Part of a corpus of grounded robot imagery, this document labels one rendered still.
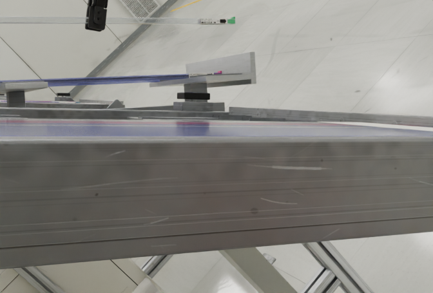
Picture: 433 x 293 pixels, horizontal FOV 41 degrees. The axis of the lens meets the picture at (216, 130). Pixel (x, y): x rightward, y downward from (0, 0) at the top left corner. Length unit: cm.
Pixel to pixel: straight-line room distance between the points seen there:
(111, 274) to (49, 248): 157
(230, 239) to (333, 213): 7
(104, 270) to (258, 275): 61
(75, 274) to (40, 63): 675
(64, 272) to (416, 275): 99
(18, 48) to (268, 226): 814
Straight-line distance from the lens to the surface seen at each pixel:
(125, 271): 188
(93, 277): 186
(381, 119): 71
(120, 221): 30
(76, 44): 855
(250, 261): 139
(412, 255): 167
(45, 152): 29
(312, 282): 127
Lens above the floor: 106
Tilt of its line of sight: 19 degrees down
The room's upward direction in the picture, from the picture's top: 41 degrees counter-clockwise
